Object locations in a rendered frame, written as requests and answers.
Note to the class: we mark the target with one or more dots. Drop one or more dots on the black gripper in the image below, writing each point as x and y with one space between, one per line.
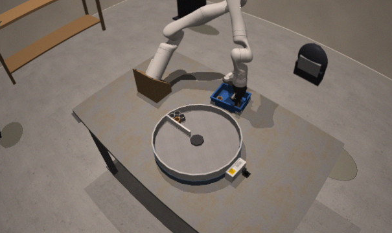
236 94

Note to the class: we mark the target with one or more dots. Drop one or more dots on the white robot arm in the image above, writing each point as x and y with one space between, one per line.
174 32

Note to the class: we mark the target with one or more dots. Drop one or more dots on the blue crate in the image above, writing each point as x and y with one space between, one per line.
226 91

